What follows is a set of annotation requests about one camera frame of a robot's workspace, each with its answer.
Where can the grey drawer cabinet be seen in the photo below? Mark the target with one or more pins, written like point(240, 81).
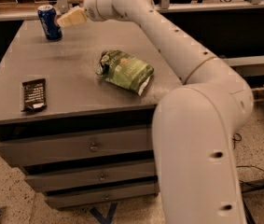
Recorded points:
point(77, 99)

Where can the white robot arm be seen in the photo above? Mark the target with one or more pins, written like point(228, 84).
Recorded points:
point(192, 125)

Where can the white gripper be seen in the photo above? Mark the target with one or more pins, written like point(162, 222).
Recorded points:
point(90, 9)

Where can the grey drawer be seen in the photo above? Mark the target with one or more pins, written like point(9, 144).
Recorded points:
point(94, 175)
point(119, 192)
point(75, 146)

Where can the bottom grey drawer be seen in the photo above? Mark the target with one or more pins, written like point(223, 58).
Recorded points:
point(119, 192)

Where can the green chip bag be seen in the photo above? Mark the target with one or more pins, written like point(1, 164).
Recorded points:
point(124, 70)

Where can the blue pepsi can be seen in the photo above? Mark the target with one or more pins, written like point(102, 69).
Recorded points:
point(47, 16)

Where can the middle grey drawer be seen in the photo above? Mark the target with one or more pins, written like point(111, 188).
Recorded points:
point(94, 175)

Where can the top grey drawer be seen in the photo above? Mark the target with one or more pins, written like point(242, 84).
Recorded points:
point(75, 146)

